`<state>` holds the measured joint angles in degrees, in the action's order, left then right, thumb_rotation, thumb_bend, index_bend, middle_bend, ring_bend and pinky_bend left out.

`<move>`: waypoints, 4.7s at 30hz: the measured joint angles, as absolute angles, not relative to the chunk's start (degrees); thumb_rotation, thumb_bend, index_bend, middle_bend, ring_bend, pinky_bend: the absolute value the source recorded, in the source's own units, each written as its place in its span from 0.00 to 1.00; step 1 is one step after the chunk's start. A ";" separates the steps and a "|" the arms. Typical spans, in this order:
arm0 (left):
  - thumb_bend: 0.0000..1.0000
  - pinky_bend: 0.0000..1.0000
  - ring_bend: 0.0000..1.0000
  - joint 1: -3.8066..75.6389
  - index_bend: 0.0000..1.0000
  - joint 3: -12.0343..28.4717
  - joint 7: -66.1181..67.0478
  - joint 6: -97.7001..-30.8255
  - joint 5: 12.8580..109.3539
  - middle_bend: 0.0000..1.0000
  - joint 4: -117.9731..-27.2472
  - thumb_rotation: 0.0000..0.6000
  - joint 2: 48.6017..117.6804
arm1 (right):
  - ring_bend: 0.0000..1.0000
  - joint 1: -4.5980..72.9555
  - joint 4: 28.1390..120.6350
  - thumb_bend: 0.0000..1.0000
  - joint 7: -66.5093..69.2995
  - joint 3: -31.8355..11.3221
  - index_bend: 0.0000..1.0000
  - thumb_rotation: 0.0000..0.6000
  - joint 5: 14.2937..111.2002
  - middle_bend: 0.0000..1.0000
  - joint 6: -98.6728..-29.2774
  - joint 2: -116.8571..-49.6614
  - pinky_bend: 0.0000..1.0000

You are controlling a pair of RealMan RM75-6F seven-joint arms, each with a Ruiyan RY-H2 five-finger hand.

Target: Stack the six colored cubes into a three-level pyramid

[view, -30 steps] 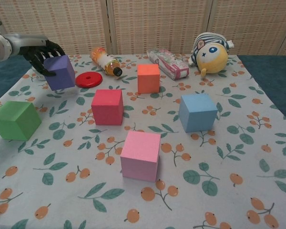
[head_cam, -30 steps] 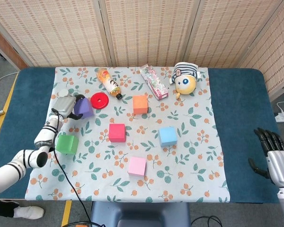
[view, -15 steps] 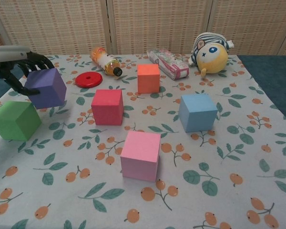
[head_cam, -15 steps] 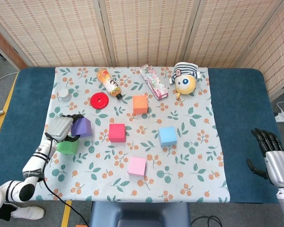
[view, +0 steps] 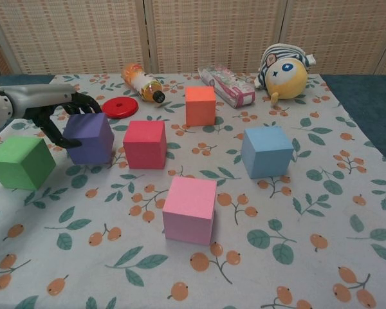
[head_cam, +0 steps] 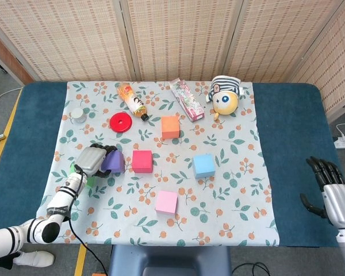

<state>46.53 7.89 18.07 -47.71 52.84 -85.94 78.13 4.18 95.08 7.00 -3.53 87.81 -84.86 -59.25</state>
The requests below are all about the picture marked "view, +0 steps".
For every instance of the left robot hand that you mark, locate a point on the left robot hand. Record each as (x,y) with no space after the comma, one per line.
(38,96)

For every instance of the purple foam cube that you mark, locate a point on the purple foam cube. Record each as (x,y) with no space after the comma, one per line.
(90,141)

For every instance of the green foam cube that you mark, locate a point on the green foam cube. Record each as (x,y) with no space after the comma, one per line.
(19,164)

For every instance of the red foam cube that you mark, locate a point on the red foam cube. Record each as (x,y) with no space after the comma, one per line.
(144,148)

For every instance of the orange foam cube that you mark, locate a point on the orange foam cube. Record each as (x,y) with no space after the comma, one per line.
(199,107)

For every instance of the blue foam cube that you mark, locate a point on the blue foam cube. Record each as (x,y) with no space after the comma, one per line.
(267,154)

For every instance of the red plastic disc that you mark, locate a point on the red plastic disc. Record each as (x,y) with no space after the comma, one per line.
(120,111)

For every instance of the orange drink bottle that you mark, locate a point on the orange drink bottle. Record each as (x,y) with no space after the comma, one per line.
(143,83)

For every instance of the woven folding screen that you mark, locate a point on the woven folding screen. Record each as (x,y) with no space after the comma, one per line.
(212,32)

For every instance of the pink toothbrush package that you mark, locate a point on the pink toothbrush package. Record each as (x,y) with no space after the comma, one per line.
(228,85)

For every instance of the pink foam cube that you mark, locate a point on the pink foam cube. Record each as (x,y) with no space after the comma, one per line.
(189,212)

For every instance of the yellow plush toy striped hat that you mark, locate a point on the yellow plush toy striped hat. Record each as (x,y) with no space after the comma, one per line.
(286,77)

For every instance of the floral tablecloth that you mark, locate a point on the floral tablecloth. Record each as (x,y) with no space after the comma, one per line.
(276,209)

